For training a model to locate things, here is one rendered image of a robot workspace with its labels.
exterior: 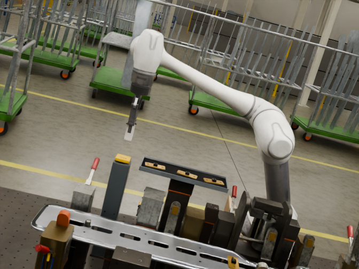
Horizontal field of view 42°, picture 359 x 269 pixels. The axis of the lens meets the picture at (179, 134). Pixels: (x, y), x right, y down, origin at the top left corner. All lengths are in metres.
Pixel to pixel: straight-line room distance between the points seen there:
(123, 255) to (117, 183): 0.49
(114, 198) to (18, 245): 0.44
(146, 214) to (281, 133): 0.59
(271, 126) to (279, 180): 0.26
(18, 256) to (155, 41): 1.01
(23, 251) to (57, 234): 0.59
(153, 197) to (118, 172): 0.24
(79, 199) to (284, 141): 0.79
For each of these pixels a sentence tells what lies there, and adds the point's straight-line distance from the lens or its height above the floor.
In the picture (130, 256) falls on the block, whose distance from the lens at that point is 1.50.
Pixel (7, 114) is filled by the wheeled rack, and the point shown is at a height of 0.28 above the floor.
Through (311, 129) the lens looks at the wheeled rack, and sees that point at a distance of 8.93.
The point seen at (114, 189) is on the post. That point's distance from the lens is 1.94.
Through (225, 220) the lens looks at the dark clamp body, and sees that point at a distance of 1.80.
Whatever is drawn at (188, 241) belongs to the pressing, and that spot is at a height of 1.00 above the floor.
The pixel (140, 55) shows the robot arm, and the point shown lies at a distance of 1.78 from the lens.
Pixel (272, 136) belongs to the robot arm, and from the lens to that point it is 1.77.
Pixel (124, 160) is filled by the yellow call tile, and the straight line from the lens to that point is 1.89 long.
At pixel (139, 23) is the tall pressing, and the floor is 1.35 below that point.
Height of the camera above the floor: 1.80
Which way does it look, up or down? 15 degrees down
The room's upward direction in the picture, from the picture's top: 15 degrees clockwise
